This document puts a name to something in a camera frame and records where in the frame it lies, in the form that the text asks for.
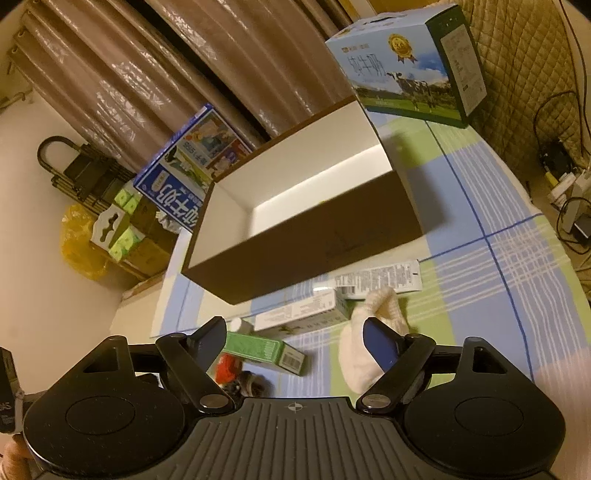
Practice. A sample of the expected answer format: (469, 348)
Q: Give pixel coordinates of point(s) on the long white medicine box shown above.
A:
(304, 314)

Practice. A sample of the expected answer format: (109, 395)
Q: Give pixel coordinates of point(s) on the checked blue green sheet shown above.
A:
(485, 286)

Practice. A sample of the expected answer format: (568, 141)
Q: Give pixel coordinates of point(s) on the dark blue milk carton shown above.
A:
(184, 184)

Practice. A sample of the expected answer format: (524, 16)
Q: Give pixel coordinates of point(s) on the green medicine box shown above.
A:
(258, 348)

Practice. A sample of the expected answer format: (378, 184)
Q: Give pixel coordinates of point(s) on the black folding hand cart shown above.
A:
(83, 170)

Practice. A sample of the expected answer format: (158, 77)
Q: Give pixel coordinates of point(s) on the red candy packet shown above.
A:
(228, 368)

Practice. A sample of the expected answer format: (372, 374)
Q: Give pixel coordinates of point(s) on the white power strip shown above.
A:
(565, 184)

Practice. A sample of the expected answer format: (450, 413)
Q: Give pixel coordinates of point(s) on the clear plastic bag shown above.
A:
(165, 221)

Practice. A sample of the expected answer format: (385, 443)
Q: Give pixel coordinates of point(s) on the brown curtain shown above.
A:
(138, 69)

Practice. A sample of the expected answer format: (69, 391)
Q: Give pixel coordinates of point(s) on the dark brown fuzzy object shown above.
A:
(249, 385)

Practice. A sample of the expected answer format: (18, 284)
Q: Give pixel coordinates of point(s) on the small white pill bottle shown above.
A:
(240, 326)

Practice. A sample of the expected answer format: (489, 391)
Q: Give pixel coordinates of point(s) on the white printed tube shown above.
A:
(383, 276)

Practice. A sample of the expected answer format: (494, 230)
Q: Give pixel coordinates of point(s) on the light blue milk carton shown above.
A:
(392, 69)

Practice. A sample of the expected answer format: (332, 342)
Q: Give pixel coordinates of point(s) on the person's left hand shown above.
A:
(11, 461)

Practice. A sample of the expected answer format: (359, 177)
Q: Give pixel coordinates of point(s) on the white scalloped cutout panel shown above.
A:
(108, 226)

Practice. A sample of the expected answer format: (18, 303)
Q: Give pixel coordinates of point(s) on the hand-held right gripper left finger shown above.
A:
(210, 340)

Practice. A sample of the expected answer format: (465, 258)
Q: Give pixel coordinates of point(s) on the black power adapter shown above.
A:
(556, 157)

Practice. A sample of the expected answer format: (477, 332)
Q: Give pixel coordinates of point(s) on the yellow plastic bag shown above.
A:
(78, 249)

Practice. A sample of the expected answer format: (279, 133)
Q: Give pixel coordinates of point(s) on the green tissue pack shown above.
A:
(127, 201)
(128, 244)

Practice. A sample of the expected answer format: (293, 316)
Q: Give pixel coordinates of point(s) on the cream knit sock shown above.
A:
(355, 360)

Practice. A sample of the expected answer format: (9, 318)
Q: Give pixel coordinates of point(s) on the brown cardboard box white inside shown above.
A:
(323, 240)

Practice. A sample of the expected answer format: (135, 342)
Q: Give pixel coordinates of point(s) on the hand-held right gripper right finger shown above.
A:
(378, 345)

